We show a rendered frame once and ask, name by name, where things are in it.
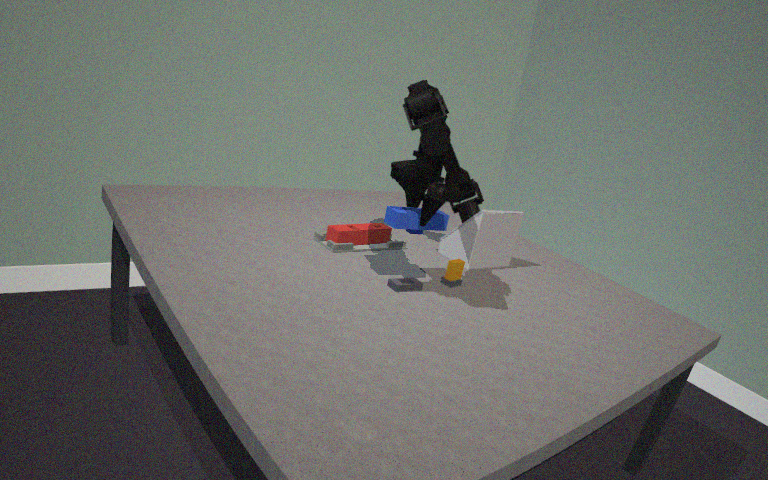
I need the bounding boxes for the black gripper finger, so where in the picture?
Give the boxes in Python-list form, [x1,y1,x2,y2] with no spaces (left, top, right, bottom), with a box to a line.
[398,182,427,208]
[419,193,445,226]

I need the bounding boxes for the yellow block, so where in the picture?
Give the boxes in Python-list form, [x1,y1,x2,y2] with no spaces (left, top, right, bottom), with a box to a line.
[444,259,465,281]

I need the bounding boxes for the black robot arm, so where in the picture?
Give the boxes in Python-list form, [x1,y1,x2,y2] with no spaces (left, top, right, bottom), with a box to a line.
[391,80,484,223]

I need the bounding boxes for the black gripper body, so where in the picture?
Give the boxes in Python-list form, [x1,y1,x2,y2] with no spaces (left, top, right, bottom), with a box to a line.
[404,147,462,202]

